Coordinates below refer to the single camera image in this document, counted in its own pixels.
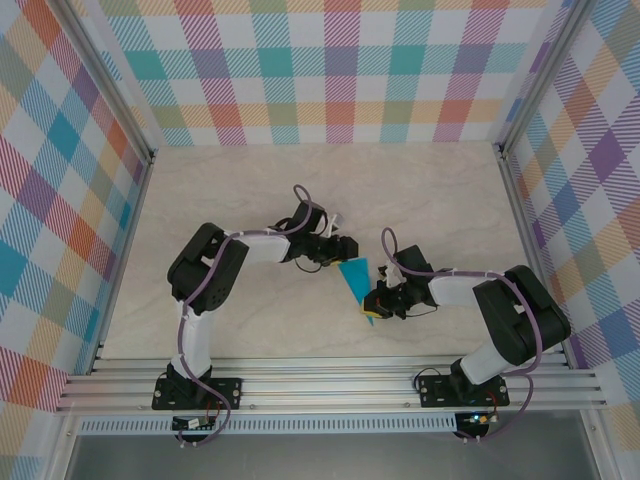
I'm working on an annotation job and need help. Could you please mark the perforated grey cable duct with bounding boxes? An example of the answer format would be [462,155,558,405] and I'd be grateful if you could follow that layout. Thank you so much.
[77,412,459,435]

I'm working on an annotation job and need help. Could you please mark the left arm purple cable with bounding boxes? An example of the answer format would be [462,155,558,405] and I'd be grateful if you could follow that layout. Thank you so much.
[177,184,326,449]

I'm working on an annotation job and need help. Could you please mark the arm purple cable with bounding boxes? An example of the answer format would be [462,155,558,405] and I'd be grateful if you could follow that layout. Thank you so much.
[177,184,326,449]
[380,227,546,444]

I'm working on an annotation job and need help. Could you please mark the aluminium table side rail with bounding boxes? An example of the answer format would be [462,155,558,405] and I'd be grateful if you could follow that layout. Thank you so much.
[497,144,574,369]
[87,149,157,376]

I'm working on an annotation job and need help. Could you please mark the blue paper sheet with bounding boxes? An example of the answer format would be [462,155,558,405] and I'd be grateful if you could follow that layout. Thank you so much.
[336,257,376,327]

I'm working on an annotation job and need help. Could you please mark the small black circuit board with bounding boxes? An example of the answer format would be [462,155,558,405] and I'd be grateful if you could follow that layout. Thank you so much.
[171,416,216,431]

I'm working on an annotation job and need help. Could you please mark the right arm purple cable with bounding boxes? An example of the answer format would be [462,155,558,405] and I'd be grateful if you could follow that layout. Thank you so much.
[380,227,546,444]

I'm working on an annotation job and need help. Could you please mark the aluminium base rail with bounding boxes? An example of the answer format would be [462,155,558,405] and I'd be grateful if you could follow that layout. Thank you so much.
[54,355,609,414]

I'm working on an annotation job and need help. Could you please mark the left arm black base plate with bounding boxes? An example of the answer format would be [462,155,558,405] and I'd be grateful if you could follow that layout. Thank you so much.
[152,377,244,412]

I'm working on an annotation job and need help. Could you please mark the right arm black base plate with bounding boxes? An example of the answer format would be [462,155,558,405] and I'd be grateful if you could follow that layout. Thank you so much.
[417,374,511,409]

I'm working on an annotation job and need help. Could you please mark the grey metal shelf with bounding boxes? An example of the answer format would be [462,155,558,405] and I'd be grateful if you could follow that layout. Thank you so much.
[64,432,601,480]

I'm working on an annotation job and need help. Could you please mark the aluminium frame post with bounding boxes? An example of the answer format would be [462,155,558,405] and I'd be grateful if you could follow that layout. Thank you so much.
[52,0,157,164]
[492,0,596,156]

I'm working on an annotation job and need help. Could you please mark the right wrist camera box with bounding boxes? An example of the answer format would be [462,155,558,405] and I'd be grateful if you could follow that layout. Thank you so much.
[375,262,407,287]

